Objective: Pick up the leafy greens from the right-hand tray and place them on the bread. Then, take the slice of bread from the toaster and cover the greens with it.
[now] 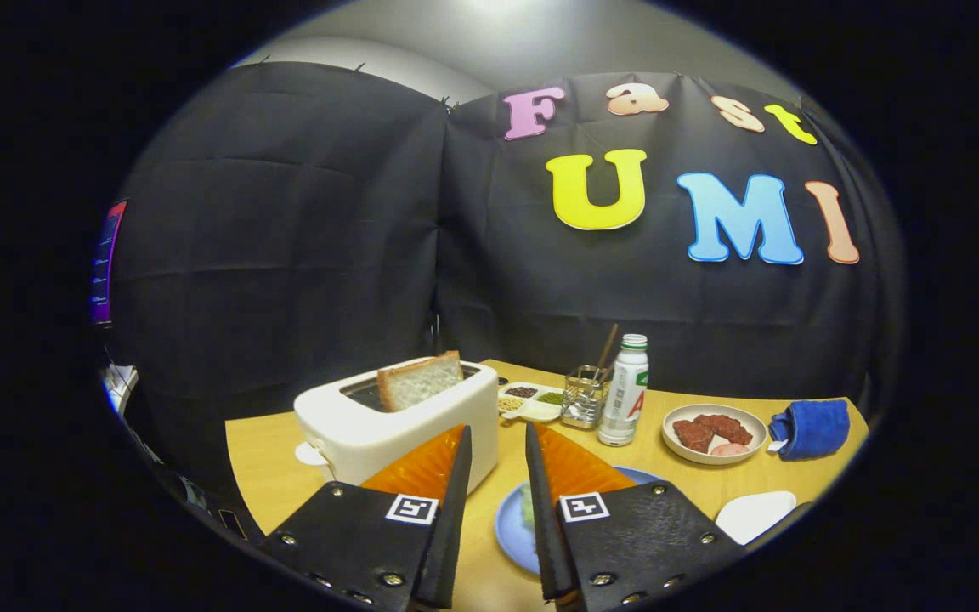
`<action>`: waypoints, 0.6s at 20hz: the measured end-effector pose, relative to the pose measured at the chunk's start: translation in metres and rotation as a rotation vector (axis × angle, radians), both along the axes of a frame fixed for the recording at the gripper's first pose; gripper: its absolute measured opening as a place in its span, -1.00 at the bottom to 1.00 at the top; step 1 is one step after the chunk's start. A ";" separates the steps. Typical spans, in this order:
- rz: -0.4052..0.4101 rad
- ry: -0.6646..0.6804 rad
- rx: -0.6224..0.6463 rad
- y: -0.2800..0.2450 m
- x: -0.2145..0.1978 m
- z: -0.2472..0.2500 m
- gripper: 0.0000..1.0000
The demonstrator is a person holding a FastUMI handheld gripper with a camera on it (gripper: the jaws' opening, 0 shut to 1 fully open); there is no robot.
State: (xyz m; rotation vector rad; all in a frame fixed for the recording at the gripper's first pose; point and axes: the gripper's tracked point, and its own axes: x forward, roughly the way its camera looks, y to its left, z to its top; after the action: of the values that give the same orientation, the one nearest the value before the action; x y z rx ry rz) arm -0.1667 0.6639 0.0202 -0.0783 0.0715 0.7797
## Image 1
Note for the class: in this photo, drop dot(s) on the clear utensil holder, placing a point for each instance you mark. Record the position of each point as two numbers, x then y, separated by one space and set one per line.
583 404

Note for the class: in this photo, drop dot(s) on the brown wooden chopstick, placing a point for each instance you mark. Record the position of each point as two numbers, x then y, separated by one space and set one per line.
607 350

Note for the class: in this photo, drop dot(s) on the toasted bread slice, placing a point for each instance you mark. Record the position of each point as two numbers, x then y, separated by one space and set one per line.
421 382

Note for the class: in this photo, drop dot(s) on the white toaster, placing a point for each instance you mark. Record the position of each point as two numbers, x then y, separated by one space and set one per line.
370 433

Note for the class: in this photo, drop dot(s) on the purple edged screen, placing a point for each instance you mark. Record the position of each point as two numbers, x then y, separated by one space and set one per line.
105 263

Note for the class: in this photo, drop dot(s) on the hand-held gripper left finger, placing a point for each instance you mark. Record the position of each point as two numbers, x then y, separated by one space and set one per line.
451 527

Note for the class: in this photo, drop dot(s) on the cream plate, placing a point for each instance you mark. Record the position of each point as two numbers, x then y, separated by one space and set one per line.
676 450

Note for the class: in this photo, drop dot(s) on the pink ham slice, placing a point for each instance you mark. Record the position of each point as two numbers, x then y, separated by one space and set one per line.
727 449

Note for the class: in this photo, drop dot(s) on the brown meat piece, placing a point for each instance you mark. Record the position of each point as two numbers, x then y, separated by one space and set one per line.
692 435
732 427

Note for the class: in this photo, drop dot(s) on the white divided seasoning dish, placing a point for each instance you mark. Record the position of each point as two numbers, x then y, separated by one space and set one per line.
532 408

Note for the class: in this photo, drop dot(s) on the blue folded towel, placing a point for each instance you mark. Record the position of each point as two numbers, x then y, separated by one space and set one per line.
812 429

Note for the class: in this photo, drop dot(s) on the blue plate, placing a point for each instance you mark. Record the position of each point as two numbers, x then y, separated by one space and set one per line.
511 535

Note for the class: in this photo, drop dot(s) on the green lettuce leaf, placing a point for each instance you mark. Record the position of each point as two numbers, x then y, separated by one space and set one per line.
528 510

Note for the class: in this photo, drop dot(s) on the white square plate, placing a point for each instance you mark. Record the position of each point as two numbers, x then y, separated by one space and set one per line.
753 517

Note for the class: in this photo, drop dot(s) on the black backdrop cloth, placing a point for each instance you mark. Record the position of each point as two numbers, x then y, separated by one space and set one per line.
285 255

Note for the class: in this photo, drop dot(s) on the white drink bottle green cap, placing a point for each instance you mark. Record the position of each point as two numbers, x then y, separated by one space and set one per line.
621 399

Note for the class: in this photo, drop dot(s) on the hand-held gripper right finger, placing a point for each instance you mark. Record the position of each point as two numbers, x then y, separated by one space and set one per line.
545 527

